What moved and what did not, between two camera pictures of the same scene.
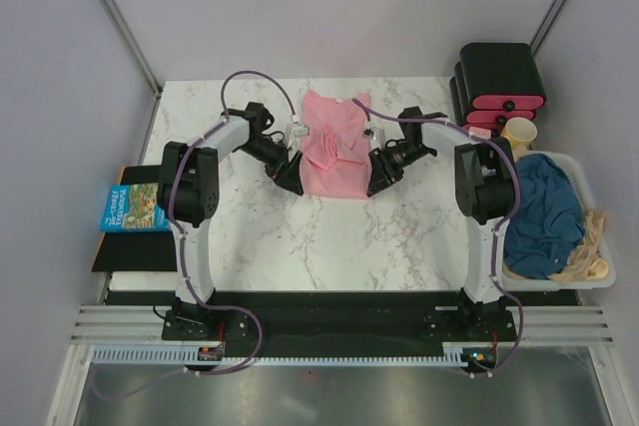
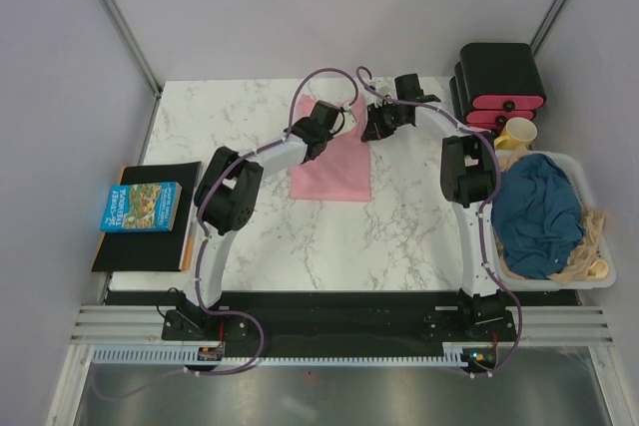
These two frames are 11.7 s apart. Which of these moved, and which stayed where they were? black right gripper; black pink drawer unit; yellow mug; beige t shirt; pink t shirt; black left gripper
Moved: black right gripper; black left gripper
Stayed: black pink drawer unit; beige t shirt; yellow mug; pink t shirt
